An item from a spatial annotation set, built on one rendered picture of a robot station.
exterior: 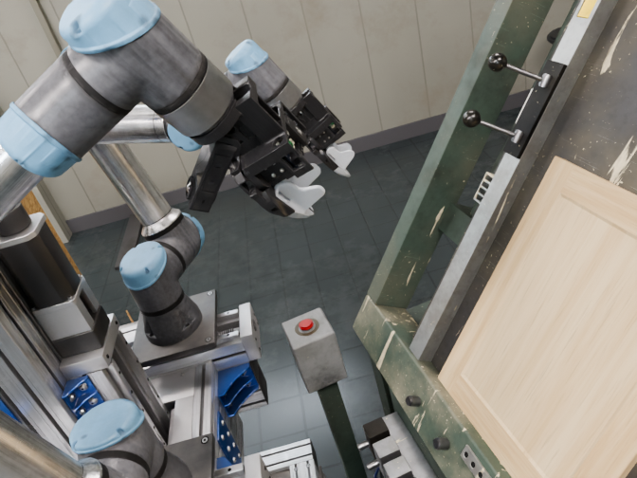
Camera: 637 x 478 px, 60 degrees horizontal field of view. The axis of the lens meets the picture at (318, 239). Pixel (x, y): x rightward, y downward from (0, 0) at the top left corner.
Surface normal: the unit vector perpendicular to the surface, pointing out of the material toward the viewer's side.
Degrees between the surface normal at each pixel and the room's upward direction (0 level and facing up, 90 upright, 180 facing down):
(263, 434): 0
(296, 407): 0
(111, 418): 7
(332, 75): 90
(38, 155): 97
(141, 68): 105
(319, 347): 90
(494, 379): 55
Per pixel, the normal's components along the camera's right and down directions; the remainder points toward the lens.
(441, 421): -0.88, -0.17
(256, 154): -0.55, -0.44
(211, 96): 0.70, 0.23
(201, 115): 0.36, 0.65
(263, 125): 0.14, 0.79
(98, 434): -0.25, -0.87
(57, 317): 0.14, 0.52
